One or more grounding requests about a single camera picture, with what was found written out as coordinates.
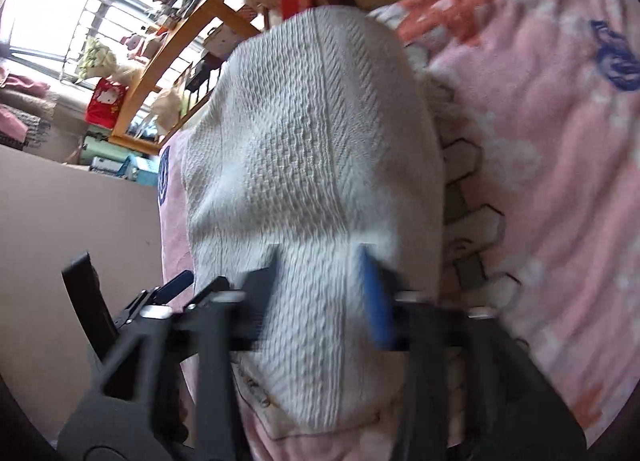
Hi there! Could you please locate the pink patterned bedspread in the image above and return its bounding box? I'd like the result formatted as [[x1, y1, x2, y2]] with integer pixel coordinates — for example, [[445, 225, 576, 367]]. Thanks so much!
[[156, 0, 640, 461]]

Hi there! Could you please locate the wooden shelf rack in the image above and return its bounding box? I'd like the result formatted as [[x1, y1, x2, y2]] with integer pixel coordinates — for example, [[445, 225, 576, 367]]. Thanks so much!
[[108, 0, 259, 155]]

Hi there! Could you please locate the white zip hoodie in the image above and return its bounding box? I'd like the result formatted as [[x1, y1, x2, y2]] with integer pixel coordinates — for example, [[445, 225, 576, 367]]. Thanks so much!
[[182, 6, 444, 433]]

